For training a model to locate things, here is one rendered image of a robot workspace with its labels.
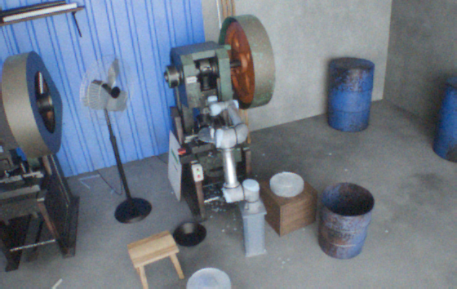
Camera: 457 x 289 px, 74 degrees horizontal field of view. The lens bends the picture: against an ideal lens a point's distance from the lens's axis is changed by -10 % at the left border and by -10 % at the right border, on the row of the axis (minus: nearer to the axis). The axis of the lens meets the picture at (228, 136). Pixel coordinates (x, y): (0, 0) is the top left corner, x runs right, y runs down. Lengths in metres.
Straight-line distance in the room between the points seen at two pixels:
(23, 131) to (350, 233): 2.46
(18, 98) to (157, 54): 1.87
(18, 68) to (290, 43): 3.24
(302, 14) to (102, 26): 2.47
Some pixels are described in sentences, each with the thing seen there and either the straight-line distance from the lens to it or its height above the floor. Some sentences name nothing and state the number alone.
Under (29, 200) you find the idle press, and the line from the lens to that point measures 3.02.
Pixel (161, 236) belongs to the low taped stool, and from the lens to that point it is 2.66.
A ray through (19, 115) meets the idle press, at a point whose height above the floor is 1.40.
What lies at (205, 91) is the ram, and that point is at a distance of 2.84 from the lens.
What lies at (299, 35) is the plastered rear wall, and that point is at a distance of 4.58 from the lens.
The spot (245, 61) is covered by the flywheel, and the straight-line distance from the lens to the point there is 2.90.
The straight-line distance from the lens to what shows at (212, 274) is 2.38.
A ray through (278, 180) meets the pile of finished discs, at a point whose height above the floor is 0.40.
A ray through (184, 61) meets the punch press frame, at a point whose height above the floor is 1.46.
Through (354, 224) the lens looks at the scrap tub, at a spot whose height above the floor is 0.40.
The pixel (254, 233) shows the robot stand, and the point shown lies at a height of 0.24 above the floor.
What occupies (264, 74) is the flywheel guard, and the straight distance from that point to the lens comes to 2.63.
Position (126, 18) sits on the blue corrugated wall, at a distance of 3.81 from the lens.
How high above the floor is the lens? 2.13
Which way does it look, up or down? 28 degrees down
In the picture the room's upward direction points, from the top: 5 degrees counter-clockwise
